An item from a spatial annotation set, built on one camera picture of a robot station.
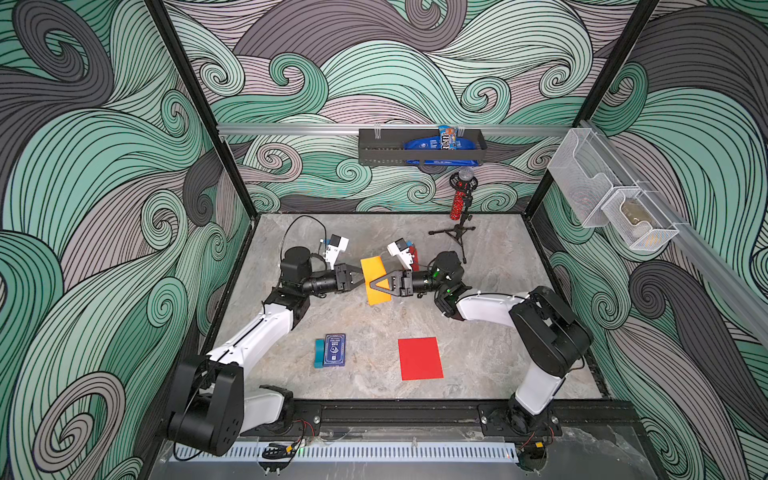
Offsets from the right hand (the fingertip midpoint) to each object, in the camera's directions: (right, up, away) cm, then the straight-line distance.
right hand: (371, 285), depth 74 cm
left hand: (0, +3, -1) cm, 3 cm away
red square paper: (+14, -23, +10) cm, 29 cm away
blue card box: (-11, -20, +10) cm, 25 cm away
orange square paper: (0, +4, 0) cm, 4 cm away
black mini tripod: (+31, +14, +33) cm, 48 cm away
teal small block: (-15, -23, +8) cm, 29 cm away
